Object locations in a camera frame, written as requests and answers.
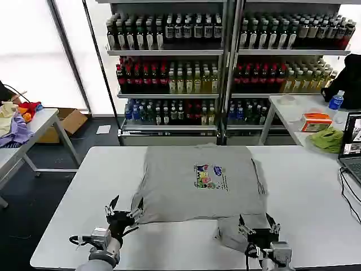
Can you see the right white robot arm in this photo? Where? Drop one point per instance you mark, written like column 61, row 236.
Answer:
column 277, row 255

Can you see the white tape roll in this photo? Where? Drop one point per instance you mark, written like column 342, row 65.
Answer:
column 286, row 98

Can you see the green cloth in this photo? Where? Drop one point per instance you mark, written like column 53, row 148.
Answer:
column 328, row 141

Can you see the cream cloth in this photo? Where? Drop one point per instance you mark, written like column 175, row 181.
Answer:
column 6, row 113

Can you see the blue label water bottle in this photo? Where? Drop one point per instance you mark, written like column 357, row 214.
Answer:
column 336, row 103

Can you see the purple cloth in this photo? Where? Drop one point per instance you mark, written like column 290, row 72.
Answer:
column 18, row 132

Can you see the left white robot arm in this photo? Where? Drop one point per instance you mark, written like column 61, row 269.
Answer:
column 105, row 254

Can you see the orange cloth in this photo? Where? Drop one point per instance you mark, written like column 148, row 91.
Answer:
column 26, row 117

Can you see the brown cardboard box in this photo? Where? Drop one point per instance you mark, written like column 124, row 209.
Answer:
column 70, row 120

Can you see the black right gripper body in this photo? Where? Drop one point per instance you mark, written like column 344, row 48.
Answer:
column 263, row 237

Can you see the grey laptop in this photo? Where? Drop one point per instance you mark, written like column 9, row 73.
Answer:
column 352, row 141

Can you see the metal shelf with bottles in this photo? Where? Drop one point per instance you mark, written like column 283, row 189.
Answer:
column 282, row 70
column 169, row 70

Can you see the white paper sheet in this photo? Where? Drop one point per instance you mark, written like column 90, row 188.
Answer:
column 103, row 129

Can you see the orange tissue box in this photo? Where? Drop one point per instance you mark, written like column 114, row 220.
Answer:
column 316, row 122

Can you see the red cloth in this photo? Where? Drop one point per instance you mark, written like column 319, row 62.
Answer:
column 29, row 106

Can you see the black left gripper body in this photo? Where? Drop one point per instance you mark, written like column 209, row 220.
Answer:
column 119, row 223

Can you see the black bag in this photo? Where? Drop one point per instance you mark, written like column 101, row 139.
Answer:
column 348, row 82

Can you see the grey printed t-shirt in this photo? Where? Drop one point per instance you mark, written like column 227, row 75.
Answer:
column 180, row 194

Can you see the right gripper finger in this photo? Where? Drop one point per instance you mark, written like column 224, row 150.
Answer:
column 273, row 226
column 244, row 227

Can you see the white side table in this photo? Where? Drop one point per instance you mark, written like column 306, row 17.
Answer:
column 42, row 120
column 293, row 111

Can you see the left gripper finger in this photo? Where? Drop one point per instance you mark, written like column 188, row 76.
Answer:
column 138, row 210
column 113, row 206

